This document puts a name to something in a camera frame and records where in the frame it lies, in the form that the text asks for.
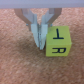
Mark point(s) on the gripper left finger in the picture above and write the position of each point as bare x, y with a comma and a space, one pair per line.
32, 26

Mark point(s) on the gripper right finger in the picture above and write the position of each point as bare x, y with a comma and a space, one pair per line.
46, 22

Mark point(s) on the yellow block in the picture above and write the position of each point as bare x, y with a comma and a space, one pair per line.
59, 41

